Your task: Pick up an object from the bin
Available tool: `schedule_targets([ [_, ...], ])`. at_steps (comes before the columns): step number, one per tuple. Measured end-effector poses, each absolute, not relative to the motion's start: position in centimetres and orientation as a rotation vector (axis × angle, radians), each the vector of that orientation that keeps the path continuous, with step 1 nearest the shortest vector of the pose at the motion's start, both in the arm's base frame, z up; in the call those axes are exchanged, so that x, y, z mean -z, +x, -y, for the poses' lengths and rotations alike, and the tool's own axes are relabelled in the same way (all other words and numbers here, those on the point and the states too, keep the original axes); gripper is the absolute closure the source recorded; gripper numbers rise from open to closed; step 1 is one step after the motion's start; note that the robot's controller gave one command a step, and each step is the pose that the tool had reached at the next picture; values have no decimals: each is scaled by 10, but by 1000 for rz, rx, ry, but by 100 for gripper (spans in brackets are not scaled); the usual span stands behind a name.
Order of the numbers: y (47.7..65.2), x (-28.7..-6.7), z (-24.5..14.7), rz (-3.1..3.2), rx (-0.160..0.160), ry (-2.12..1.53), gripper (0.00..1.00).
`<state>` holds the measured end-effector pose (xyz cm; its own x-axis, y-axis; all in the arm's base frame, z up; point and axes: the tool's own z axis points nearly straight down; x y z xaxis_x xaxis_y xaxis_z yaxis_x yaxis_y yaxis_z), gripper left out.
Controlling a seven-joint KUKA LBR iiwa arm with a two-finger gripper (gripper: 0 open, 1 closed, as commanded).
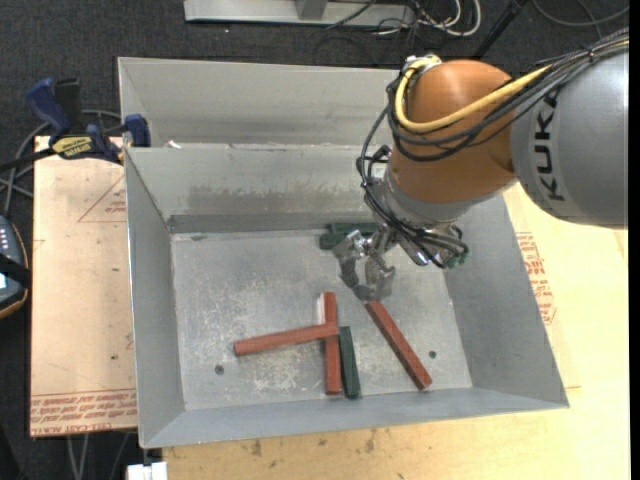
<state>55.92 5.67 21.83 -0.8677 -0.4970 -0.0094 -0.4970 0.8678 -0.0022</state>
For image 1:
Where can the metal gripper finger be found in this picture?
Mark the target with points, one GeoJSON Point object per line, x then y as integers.
{"type": "Point", "coordinates": [382, 278]}
{"type": "Point", "coordinates": [346, 268]}

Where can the dark green flat block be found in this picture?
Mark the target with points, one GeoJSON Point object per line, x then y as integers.
{"type": "Point", "coordinates": [350, 228]}
{"type": "Point", "coordinates": [350, 365]}
{"type": "Point", "coordinates": [330, 241]}

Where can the red-brown flat block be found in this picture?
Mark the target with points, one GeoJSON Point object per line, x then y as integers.
{"type": "Point", "coordinates": [332, 368]}
{"type": "Point", "coordinates": [400, 348]}
{"type": "Point", "coordinates": [280, 340]}

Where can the grey metal bin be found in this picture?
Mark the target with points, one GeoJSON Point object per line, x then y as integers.
{"type": "Point", "coordinates": [260, 288]}

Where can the brown cardboard board red print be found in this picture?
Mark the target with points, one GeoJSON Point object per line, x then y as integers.
{"type": "Point", "coordinates": [80, 293]}

